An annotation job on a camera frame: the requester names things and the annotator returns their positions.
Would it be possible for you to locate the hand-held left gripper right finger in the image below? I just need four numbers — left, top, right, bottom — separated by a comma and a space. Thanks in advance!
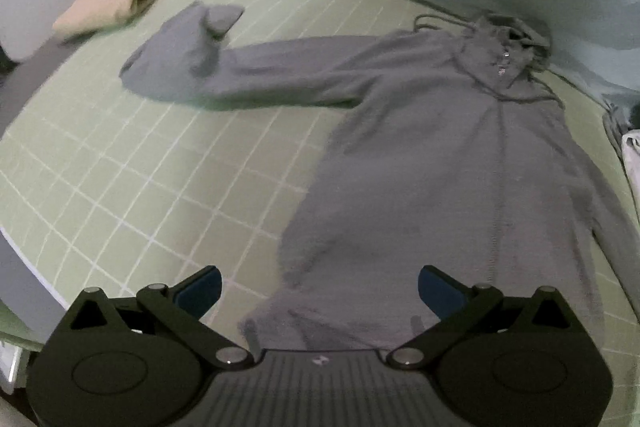
387, 265, 581, 370

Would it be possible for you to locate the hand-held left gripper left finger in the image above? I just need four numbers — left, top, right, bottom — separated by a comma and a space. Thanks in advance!
65, 265, 257, 370

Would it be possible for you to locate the grey hoodie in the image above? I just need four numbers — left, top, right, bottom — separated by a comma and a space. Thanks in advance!
119, 2, 640, 353

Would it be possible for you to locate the green checked mat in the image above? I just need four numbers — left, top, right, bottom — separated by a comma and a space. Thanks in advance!
0, 0, 640, 358

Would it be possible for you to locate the white shirt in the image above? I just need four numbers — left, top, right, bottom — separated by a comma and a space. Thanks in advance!
620, 129, 640, 208

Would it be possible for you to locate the grey cloth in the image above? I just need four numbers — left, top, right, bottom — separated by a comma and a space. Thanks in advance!
602, 99, 631, 158

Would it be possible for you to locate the beige folded garment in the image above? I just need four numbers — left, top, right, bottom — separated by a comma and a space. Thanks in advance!
51, 0, 193, 42

